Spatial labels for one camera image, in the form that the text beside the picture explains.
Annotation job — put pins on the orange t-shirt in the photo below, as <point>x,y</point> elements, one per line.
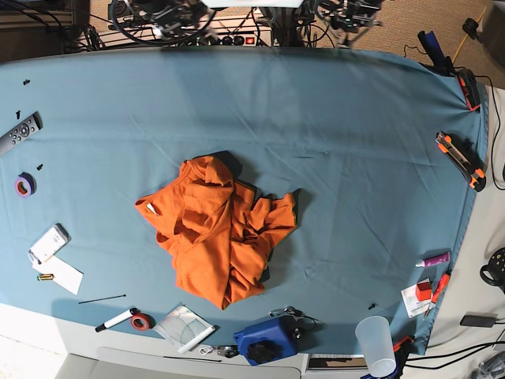
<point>217,231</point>

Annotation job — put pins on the blue table cloth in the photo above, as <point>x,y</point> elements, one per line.
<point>351,134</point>

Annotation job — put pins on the blue plastic box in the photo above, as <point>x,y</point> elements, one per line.
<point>267,341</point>

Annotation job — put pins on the white power strip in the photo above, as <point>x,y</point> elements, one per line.
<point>243,37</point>

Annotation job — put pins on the rolled printed paper sheet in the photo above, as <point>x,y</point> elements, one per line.
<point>183,328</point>

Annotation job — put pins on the silver carabiner keys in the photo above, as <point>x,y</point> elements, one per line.
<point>223,351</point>

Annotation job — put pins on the black zip tie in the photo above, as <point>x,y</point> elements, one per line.
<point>102,299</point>

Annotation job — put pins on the white marker pen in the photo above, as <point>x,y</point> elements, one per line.
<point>117,319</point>

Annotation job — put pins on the red tape roll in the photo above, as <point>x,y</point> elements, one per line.
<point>142,322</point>

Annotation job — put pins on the translucent plastic cup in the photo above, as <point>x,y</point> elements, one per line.
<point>374,339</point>

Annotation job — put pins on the small red cube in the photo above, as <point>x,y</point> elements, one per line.
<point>423,291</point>

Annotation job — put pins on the white paper leaflet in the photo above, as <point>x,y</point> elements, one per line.
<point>412,305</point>

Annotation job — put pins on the white phone box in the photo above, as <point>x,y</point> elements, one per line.
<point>48,244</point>

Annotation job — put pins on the purple glue tube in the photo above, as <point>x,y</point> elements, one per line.
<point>435,260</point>

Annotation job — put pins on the white paper card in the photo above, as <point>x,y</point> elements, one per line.
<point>65,275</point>

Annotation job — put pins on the red screwdriver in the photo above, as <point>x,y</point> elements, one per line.
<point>442,284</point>

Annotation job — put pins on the small gold battery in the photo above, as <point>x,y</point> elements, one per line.
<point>45,277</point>

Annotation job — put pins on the orange black utility knife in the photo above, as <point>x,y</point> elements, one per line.
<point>461,153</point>

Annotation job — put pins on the purple tape roll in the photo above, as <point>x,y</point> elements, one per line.
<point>25,185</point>

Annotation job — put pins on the grey remote control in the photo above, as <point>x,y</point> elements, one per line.
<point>19,133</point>

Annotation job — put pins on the orange black clamp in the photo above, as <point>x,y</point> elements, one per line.
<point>468,84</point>

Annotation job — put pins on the black round dotted object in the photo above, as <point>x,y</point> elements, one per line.
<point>493,273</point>

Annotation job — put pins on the black power adapter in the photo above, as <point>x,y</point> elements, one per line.
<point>477,321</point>

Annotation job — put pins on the blue black tool handle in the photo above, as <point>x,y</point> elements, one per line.
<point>441,63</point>

